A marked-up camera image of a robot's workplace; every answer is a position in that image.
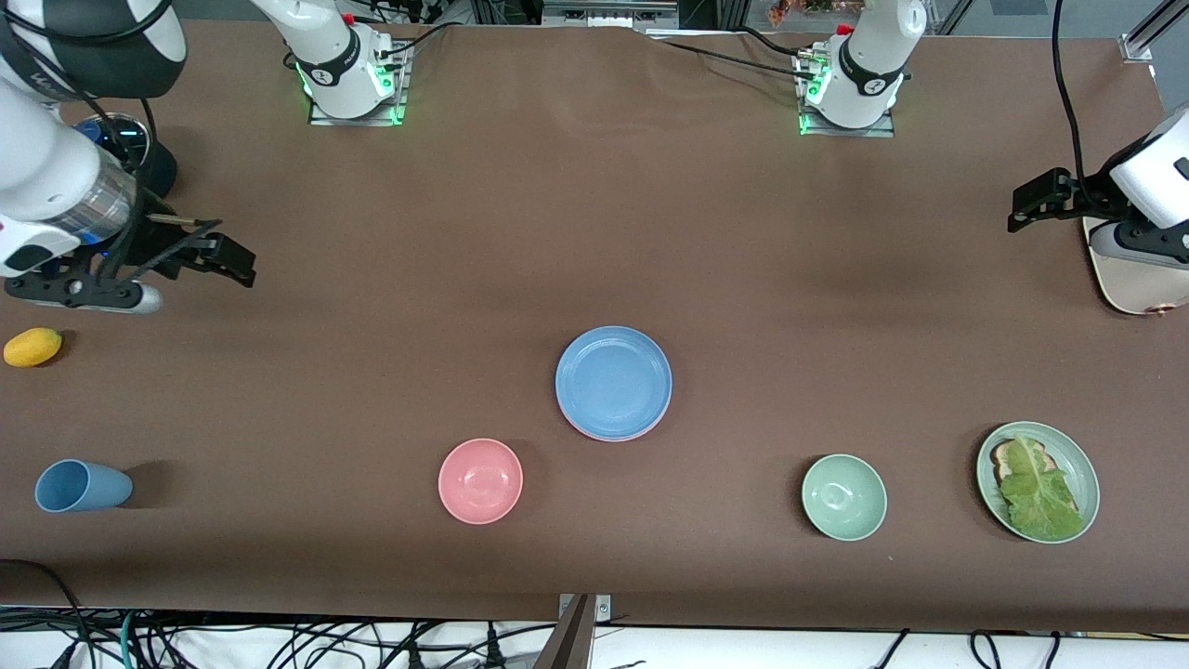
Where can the dark stand pole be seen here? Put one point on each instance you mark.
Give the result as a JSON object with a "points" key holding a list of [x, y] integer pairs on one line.
{"points": [[571, 641]]}

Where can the pink plate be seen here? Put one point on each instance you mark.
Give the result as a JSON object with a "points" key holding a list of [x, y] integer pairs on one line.
{"points": [[608, 439]]}

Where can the blue cup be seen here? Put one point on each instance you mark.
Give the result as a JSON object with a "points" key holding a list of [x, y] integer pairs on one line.
{"points": [[84, 486]]}

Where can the grey metal frame rail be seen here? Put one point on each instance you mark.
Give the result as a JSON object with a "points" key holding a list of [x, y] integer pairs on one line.
{"points": [[608, 11]]}

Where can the pink bowl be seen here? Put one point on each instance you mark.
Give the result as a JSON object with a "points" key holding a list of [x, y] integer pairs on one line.
{"points": [[480, 481]]}

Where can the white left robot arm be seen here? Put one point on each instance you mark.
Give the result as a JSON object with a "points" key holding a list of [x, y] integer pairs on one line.
{"points": [[868, 70]]}

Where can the green plate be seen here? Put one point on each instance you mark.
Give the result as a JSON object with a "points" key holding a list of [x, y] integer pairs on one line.
{"points": [[1073, 460]]}

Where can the green bowl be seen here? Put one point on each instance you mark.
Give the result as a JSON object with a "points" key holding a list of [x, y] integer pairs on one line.
{"points": [[843, 497]]}

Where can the blue plate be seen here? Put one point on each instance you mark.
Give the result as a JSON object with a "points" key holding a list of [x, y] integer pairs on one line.
{"points": [[613, 381]]}

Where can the aluminium profile bar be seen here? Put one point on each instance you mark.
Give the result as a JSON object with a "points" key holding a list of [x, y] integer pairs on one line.
{"points": [[1147, 37]]}

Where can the brown table cloth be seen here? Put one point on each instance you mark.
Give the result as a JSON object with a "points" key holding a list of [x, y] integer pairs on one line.
{"points": [[594, 232]]}

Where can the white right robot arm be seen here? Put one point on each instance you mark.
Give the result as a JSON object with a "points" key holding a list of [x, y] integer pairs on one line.
{"points": [[339, 65]]}

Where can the toasted bread slice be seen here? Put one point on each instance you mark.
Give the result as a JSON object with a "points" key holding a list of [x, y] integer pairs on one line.
{"points": [[1001, 457]]}

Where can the green lettuce leaf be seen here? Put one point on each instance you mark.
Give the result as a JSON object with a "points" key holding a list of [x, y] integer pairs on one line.
{"points": [[1040, 502]]}

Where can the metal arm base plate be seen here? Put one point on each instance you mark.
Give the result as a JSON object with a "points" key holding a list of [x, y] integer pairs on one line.
{"points": [[325, 119], [882, 130]]}

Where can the metal table edge bracket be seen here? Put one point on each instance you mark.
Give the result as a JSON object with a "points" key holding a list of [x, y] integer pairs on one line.
{"points": [[604, 609]]}

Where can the orange artificial flowers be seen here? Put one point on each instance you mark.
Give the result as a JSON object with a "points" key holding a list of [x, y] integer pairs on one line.
{"points": [[813, 9]]}

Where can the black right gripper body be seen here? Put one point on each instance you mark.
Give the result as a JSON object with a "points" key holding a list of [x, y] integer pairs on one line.
{"points": [[163, 253]]}

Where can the yellow mango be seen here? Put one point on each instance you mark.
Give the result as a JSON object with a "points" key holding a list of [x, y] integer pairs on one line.
{"points": [[32, 347]]}

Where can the glass lid blue knob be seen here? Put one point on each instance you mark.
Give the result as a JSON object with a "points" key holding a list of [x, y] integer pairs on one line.
{"points": [[125, 137]]}

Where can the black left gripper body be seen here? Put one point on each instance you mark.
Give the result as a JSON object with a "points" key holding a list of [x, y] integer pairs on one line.
{"points": [[1092, 199]]}

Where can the black pot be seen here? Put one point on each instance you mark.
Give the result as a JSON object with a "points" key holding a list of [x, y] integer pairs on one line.
{"points": [[165, 172]]}

